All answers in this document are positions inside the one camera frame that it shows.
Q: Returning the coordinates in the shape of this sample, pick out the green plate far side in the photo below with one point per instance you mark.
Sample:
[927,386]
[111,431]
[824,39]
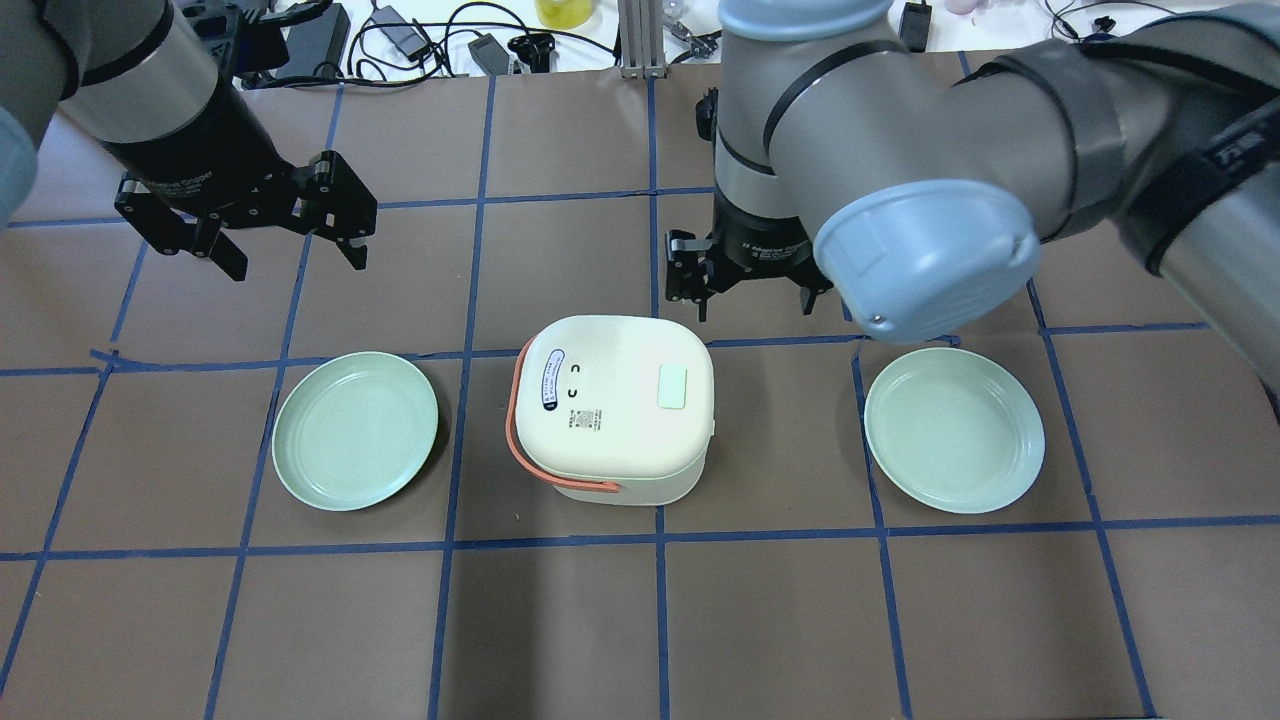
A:
[355,431]

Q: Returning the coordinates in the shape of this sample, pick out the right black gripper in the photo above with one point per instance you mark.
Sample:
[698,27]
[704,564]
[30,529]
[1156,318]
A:
[762,243]

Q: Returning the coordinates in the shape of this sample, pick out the white rice cooker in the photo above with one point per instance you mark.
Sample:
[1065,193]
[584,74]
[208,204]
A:
[613,409]

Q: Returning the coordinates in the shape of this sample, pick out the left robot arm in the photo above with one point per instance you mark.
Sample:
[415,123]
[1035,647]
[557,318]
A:
[153,83]

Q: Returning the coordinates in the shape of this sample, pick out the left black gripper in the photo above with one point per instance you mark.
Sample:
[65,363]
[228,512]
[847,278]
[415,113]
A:
[205,135]

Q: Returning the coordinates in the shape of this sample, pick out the black power adapter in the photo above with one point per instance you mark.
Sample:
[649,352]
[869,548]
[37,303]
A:
[404,36]

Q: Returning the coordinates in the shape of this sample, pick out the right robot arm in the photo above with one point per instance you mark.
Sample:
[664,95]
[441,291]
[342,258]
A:
[841,165]

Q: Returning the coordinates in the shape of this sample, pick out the aluminium frame post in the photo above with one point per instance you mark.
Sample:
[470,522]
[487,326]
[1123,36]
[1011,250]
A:
[640,30]

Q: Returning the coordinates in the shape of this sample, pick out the green plate near lemon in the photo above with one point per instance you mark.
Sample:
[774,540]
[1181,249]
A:
[954,430]

